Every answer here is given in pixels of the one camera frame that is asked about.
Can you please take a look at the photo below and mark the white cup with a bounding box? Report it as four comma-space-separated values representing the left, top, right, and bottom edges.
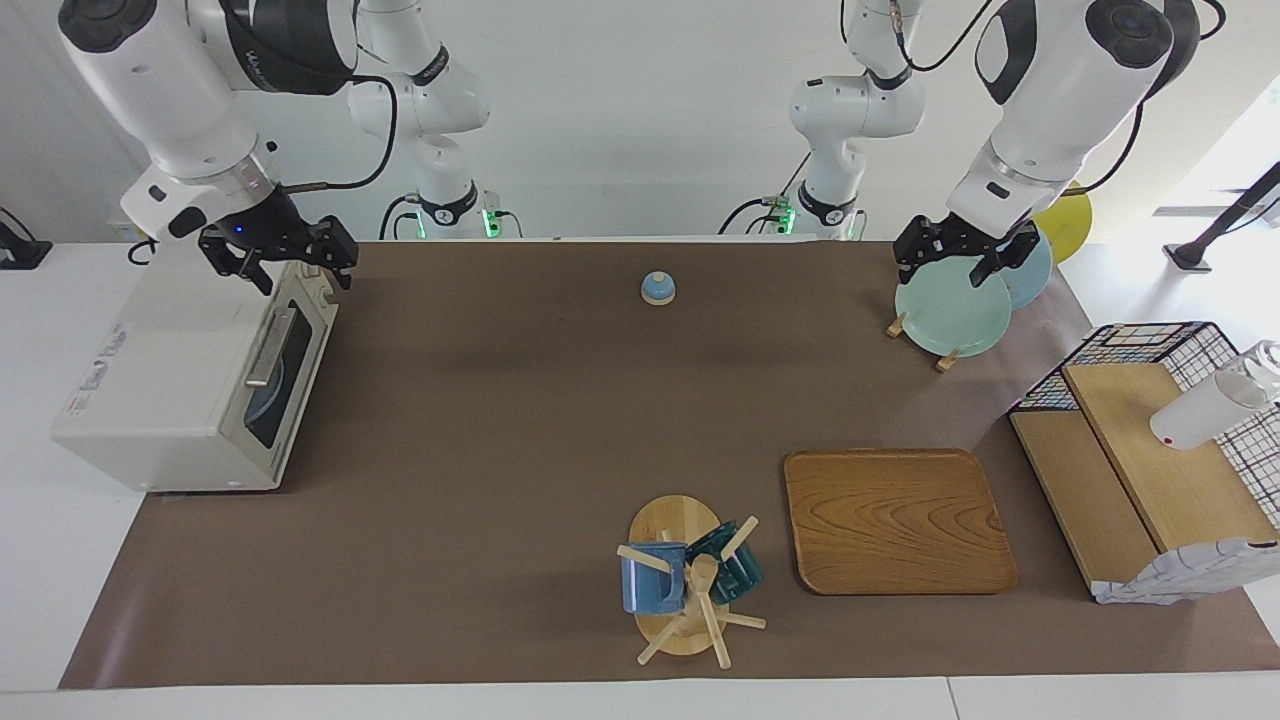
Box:
1149, 340, 1280, 451

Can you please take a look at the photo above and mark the glass oven door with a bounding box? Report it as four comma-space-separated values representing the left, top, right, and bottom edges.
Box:
230, 262, 341, 491

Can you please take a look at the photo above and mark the wooden plate rack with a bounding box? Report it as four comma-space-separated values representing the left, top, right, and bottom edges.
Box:
886, 312, 963, 373

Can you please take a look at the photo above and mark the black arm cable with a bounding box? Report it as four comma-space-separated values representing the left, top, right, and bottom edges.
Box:
1065, 100, 1146, 197
280, 75, 399, 191

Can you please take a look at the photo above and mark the wooden mug tree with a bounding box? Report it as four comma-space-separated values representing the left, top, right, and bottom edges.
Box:
616, 495, 768, 669

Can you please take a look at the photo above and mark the wooden shelf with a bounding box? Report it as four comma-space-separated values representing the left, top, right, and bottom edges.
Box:
1008, 362, 1280, 601

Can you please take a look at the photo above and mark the brown table mat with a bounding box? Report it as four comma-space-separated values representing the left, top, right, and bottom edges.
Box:
58, 240, 1280, 691

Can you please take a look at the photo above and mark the long black stand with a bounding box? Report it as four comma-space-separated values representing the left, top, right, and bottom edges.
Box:
1163, 160, 1280, 273

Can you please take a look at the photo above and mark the small light blue plate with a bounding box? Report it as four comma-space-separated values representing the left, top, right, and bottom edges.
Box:
245, 350, 291, 429

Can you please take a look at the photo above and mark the dark green mug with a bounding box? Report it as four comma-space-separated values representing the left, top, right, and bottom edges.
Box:
686, 520, 765, 605

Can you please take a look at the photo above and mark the blue mug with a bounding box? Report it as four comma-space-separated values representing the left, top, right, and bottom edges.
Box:
620, 541, 689, 615

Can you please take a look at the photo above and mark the small black stand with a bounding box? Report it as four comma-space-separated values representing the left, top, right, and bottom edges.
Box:
0, 207, 53, 271

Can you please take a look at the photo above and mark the white patterned cloth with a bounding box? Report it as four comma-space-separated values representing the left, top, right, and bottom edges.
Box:
1093, 537, 1280, 606

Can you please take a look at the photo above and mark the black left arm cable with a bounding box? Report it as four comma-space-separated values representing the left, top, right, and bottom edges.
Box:
1065, 100, 1146, 197

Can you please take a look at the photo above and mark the black wire basket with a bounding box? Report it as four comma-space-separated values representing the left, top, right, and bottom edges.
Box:
1008, 322, 1280, 531

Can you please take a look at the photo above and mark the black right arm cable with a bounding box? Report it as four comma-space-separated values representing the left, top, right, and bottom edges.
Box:
280, 75, 399, 191

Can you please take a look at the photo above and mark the wooden tray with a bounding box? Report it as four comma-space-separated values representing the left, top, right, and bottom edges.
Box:
783, 448, 1020, 597

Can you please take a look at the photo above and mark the yellow plate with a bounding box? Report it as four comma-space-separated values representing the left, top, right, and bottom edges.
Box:
1033, 182, 1093, 265

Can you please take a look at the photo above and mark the white toaster oven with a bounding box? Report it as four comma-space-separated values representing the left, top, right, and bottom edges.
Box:
52, 240, 341, 493

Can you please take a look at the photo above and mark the pale green plate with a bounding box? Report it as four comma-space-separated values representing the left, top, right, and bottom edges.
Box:
894, 250, 1013, 358

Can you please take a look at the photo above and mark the large light blue plate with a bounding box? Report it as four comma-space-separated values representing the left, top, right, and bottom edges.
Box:
1000, 232, 1054, 311

